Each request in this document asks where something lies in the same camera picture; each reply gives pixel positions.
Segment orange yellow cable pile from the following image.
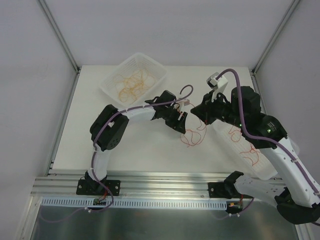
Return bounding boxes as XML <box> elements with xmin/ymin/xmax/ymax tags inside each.
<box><xmin>180</xmin><ymin>117</ymin><xmax>209</xmax><ymax>148</ymax></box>

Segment red cables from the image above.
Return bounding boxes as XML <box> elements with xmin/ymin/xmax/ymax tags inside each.
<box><xmin>227</xmin><ymin>126</ymin><xmax>262</xmax><ymax>167</ymax></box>

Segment yellow cables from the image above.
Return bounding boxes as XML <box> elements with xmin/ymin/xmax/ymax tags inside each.
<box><xmin>113</xmin><ymin>68</ymin><xmax>157</xmax><ymax>103</ymax></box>

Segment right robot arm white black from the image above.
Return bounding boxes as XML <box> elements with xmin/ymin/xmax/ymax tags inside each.
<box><xmin>191</xmin><ymin>86</ymin><xmax>320</xmax><ymax>225</ymax></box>

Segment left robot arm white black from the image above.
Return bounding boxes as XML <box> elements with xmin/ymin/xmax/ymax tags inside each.
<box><xmin>84</xmin><ymin>90</ymin><xmax>188</xmax><ymax>195</ymax></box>

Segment white left plastic basket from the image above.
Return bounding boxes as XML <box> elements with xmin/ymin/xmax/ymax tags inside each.
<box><xmin>99</xmin><ymin>52</ymin><xmax>168</xmax><ymax>107</ymax></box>

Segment white plastic basket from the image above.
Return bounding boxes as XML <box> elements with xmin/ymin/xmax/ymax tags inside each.
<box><xmin>212</xmin><ymin>120</ymin><xmax>278</xmax><ymax>180</ymax></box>
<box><xmin>99</xmin><ymin>52</ymin><xmax>168</xmax><ymax>107</ymax></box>

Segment white right plastic basket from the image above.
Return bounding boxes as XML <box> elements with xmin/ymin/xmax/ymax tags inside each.
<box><xmin>212</xmin><ymin>120</ymin><xmax>278</xmax><ymax>180</ymax></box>

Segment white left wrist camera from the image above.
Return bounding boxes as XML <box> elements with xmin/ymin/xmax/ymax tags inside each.
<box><xmin>178</xmin><ymin>98</ymin><xmax>190</xmax><ymax>107</ymax></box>

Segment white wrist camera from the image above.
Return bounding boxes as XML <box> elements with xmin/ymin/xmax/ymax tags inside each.
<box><xmin>206</xmin><ymin>72</ymin><xmax>228</xmax><ymax>102</ymax></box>
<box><xmin>178</xmin><ymin>98</ymin><xmax>190</xmax><ymax>107</ymax></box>

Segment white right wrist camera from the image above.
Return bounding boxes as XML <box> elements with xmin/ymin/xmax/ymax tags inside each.
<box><xmin>206</xmin><ymin>72</ymin><xmax>228</xmax><ymax>102</ymax></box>

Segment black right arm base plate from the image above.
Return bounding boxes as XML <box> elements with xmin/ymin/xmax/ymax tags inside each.
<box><xmin>207</xmin><ymin>181</ymin><xmax>253</xmax><ymax>199</ymax></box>

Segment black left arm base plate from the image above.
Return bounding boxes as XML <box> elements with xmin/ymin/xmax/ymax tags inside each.
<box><xmin>75</xmin><ymin>179</ymin><xmax>121</xmax><ymax>196</ymax></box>

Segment aluminium frame post right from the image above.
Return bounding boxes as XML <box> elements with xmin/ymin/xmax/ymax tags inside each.
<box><xmin>251</xmin><ymin>0</ymin><xmax>301</xmax><ymax>76</ymax></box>

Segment aluminium frame post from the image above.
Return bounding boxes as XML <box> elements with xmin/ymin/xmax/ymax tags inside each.
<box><xmin>251</xmin><ymin>0</ymin><xmax>301</xmax><ymax>76</ymax></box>
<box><xmin>36</xmin><ymin>0</ymin><xmax>81</xmax><ymax>73</ymax></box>

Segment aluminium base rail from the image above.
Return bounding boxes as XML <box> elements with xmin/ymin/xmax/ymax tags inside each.
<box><xmin>30</xmin><ymin>169</ymin><xmax>229</xmax><ymax>200</ymax></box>

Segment aluminium frame post left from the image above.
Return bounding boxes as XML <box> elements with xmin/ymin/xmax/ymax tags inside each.
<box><xmin>36</xmin><ymin>0</ymin><xmax>81</xmax><ymax>73</ymax></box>

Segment white slotted cable duct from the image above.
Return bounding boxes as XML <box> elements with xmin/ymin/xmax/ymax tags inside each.
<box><xmin>41</xmin><ymin>197</ymin><xmax>227</xmax><ymax>211</ymax></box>

